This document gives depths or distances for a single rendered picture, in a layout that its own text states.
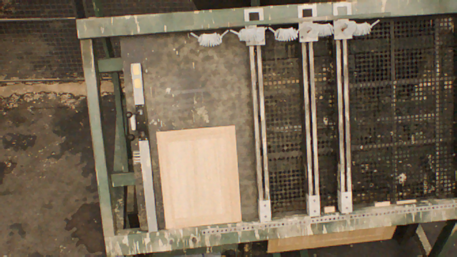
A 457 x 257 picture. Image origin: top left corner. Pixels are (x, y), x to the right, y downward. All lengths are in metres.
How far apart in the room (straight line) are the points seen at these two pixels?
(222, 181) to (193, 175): 0.17
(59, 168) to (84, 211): 0.56
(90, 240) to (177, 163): 1.46
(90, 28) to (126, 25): 0.18
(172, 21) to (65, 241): 2.12
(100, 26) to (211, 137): 0.84
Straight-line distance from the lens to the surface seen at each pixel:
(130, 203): 3.94
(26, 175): 4.63
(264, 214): 2.85
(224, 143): 2.77
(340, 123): 2.83
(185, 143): 2.76
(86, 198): 4.29
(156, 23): 2.63
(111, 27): 2.65
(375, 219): 3.07
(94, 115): 2.74
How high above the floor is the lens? 3.27
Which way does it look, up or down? 45 degrees down
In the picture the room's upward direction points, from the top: straight up
